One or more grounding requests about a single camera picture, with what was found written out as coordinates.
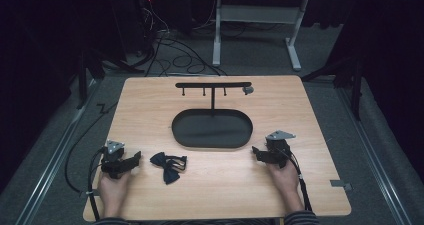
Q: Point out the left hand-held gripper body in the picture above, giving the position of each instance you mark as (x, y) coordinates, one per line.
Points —
(112, 153)

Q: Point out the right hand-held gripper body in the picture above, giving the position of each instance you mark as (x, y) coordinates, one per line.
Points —
(278, 147)

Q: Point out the dark navy bow tie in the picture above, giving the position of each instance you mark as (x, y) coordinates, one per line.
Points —
(168, 166)

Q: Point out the black hanger stand with tray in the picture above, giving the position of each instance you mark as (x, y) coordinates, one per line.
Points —
(212, 128)

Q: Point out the person's left hand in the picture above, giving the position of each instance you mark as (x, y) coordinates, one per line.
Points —
(112, 191)

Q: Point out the person's right hand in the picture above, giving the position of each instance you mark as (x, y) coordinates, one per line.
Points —
(284, 181)

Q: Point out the small grey clip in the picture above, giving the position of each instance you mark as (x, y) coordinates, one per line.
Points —
(248, 90)

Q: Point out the black tripod stand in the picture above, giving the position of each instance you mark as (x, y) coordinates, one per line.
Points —
(350, 75)
(87, 68)

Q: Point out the metal floor rail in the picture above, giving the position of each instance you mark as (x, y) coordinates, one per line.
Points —
(373, 151)
(56, 158)

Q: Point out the white metal desk frame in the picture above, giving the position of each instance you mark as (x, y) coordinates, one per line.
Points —
(256, 15)

